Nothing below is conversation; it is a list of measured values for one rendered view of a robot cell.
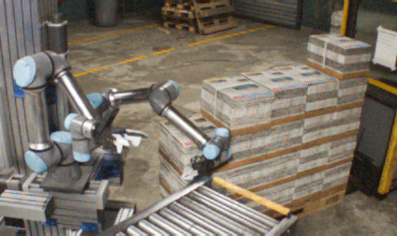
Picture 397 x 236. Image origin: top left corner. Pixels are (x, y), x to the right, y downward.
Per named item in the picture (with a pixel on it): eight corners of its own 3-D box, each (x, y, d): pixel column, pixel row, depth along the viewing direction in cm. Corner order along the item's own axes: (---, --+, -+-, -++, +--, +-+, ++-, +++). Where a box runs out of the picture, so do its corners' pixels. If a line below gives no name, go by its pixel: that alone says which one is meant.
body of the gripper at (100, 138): (126, 148, 166) (102, 140, 171) (127, 127, 163) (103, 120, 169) (113, 154, 159) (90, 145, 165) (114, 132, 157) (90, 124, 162)
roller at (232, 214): (194, 193, 210) (191, 187, 207) (275, 233, 183) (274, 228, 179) (187, 200, 208) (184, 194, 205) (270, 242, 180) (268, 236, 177)
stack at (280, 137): (158, 227, 305) (156, 120, 272) (288, 188, 356) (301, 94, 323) (183, 258, 274) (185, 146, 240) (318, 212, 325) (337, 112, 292)
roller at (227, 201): (201, 191, 215) (202, 183, 213) (282, 229, 187) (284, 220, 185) (195, 195, 211) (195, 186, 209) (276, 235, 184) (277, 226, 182)
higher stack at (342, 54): (287, 188, 356) (307, 35, 304) (314, 179, 369) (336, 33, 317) (317, 212, 325) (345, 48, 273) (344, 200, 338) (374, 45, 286)
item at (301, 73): (272, 68, 302) (272, 66, 301) (301, 65, 314) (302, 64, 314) (305, 85, 272) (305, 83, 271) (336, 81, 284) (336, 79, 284)
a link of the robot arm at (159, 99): (147, 89, 223) (221, 151, 219) (156, 82, 232) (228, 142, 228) (137, 105, 229) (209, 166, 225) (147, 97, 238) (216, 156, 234)
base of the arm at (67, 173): (48, 182, 203) (45, 164, 199) (58, 167, 217) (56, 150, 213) (76, 184, 202) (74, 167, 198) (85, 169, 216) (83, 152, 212)
